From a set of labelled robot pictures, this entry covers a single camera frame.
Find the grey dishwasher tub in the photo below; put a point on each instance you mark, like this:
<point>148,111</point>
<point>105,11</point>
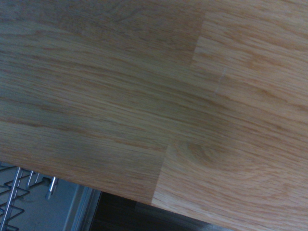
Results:
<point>69,204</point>

